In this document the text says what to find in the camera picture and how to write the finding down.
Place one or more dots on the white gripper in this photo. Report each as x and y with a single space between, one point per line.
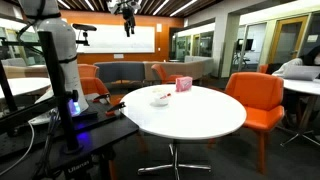
117 4

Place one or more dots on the white bowl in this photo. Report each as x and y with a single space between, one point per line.
161 99

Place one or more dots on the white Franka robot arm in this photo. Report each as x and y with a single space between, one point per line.
68 50

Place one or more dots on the ceiling light strip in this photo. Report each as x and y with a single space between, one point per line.
183 8
89 4
64 3
160 7

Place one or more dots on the grey blue sofa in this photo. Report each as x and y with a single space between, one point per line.
120 71

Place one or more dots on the orange lounge chair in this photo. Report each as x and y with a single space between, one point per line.
88 70
94 86
263 68
164 74

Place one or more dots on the beige sofa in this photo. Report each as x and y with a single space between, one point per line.
180 69

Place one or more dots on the pink carton box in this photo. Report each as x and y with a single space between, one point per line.
183 83

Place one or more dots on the black metal stand pole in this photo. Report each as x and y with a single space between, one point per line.
58 90

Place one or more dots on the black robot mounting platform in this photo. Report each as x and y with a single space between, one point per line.
96 133

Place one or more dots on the black monitor on stand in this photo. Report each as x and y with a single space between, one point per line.
245 44

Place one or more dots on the round white side table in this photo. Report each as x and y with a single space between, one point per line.
23 86

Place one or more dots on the black horizontal stand bar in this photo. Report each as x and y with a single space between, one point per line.
26 115

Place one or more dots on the orange armchair with wooden legs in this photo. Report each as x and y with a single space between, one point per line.
260 103

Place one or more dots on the wooden framed glass door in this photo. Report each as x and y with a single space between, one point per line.
287 40

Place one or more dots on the person in white sweater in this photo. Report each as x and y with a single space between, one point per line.
301 61

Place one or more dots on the grey laptop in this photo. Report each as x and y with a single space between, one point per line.
301 72

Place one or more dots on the white meeting table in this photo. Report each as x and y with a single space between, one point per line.
305 87

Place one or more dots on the wall whiteboard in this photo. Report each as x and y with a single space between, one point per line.
116 38

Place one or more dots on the black stereo camera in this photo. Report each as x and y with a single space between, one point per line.
84 28

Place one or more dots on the black Ulanzi mount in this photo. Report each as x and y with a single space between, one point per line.
78 166

